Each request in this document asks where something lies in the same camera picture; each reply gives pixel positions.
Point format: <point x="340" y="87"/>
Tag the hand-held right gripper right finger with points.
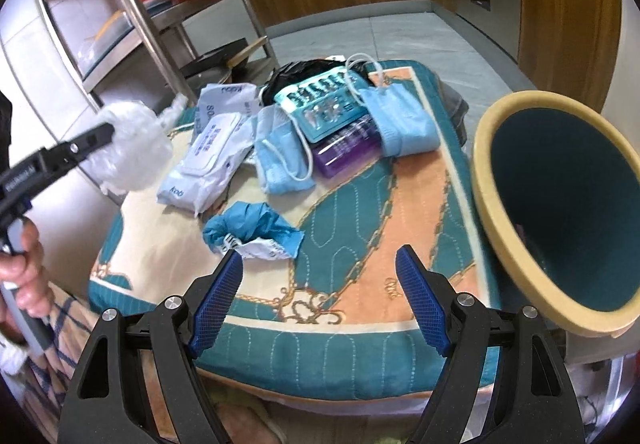
<point x="422" y="309"/>

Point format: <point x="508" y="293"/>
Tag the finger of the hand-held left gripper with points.
<point x="85" y="143"/>

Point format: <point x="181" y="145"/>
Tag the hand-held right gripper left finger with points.
<point x="217" y="304"/>

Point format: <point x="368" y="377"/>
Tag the clear plastic bag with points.
<point x="135" y="148"/>

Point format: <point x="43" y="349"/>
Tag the blue wrapper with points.
<point x="250" y="224"/>

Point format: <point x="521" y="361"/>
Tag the white wet wipes pack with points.
<point x="225" y="96"/>
<point x="205" y="153"/>

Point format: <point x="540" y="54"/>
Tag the blue face mask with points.
<point x="280" y="163"/>
<point x="400" y="123"/>

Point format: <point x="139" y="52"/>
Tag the teal bin with beige rim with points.
<point x="550" y="204"/>

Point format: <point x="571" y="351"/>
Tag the purple plastic box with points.
<point x="345" y="153"/>

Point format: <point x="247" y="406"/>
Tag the teal pill blister pack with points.
<point x="320" y="108"/>

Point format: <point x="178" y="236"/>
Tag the black plastic bag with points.
<point x="295" y="73"/>

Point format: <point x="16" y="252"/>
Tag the person's left hand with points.
<point x="30" y="274"/>

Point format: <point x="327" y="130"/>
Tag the teal and beige printed mat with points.
<point x="350" y="274"/>

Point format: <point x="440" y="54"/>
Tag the stainless steel shelf rack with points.
<point x="132" y="3"/>

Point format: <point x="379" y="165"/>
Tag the striped beige cloth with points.
<point x="35" y="384"/>

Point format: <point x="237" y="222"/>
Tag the grey cloth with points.
<point x="454" y="106"/>

